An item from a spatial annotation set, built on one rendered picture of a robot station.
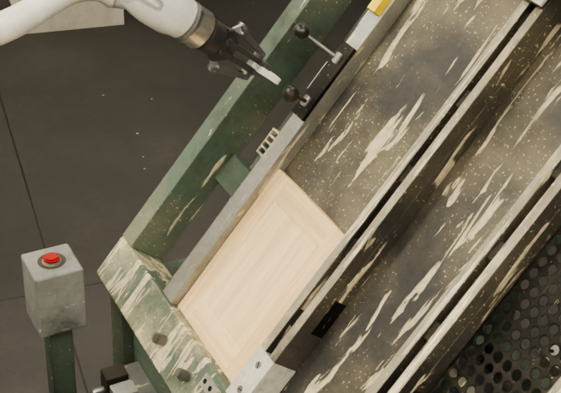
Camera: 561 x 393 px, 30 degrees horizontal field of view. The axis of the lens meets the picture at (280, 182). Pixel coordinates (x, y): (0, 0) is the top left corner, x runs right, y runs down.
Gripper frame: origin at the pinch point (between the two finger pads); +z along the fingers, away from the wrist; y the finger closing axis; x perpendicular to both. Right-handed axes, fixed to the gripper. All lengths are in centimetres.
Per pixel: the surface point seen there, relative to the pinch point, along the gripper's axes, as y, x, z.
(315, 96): -2.3, 6.1, 10.6
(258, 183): 21.6, 6.7, 11.6
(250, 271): 37.6, 19.7, 14.0
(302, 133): 6.3, 7.0, 13.2
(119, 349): 84, -17, 27
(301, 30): -12.3, 0.7, 0.4
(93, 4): 53, -347, 139
